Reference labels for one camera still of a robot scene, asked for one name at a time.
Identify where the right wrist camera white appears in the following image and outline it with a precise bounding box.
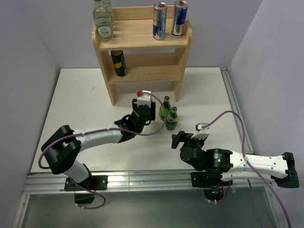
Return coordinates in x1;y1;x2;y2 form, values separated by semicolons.
192;123;211;140

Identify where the green glass bottle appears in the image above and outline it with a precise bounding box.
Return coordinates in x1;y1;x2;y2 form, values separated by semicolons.
165;106;178;131
159;96;171;121

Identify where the black yellow can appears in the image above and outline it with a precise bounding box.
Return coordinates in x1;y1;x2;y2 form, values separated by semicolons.
111;50;127;77

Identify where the green glass bottle front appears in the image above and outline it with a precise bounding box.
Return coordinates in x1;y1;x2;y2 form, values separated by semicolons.
165;106;178;131

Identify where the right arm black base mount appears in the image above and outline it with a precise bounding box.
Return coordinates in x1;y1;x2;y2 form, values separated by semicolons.
190;171;233;204

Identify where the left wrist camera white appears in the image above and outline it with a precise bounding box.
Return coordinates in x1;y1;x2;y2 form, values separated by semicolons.
136;90;152;108

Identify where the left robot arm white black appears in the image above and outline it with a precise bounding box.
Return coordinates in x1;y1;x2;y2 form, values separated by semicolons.
41;99;156;190

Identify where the clear glass bottle rear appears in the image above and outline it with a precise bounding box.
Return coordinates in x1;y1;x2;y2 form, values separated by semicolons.
102;0;114;28

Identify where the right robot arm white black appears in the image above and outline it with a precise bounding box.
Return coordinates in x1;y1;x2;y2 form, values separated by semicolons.
171;131;299;189

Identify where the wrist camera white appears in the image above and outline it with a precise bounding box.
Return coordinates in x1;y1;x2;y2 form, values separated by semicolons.
136;90;152;108
192;123;211;140

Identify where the clear glass bottle front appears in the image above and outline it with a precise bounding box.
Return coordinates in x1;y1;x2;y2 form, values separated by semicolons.
93;0;114;42

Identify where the silver blue energy drink can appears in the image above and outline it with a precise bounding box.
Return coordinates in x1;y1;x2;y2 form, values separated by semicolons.
171;0;188;38

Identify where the green glass bottle rear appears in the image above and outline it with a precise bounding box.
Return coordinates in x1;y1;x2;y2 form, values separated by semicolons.
159;96;171;121

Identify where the clear glass bottle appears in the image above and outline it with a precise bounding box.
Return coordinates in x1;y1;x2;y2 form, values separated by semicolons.
93;0;114;42
102;0;114;28

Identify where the wooden two-tier shelf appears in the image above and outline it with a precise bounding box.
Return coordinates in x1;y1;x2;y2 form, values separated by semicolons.
92;6;193;105

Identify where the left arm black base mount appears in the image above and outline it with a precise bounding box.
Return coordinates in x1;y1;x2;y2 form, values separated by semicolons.
64;175;108;209

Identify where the aluminium rail frame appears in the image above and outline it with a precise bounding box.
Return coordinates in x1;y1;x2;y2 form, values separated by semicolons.
13;67;288;228

